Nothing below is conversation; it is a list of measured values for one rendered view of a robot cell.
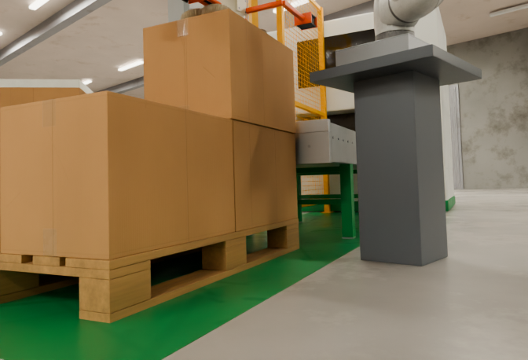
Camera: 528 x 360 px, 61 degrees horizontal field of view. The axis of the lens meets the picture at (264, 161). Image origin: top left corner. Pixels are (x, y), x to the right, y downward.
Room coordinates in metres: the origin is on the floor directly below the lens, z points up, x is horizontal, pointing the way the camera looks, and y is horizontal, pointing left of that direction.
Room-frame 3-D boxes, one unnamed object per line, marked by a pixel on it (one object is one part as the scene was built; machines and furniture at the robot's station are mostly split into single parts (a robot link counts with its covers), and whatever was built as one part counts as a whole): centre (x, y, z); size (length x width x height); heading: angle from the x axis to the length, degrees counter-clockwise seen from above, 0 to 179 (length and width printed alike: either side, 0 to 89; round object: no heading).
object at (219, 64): (1.93, 0.16, 0.74); 0.60 x 0.40 x 0.40; 154
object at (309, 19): (2.09, -0.22, 1.07); 0.09 x 0.08 x 0.05; 63
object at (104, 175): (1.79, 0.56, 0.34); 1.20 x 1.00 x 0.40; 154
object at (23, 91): (3.02, 1.51, 0.82); 0.60 x 0.40 x 0.40; 99
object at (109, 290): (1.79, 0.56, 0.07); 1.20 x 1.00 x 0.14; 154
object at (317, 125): (2.27, 0.00, 0.58); 0.70 x 0.03 x 0.06; 64
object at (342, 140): (3.18, -0.80, 0.50); 2.31 x 0.05 x 0.19; 154
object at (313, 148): (2.27, 0.00, 0.47); 0.70 x 0.03 x 0.15; 64
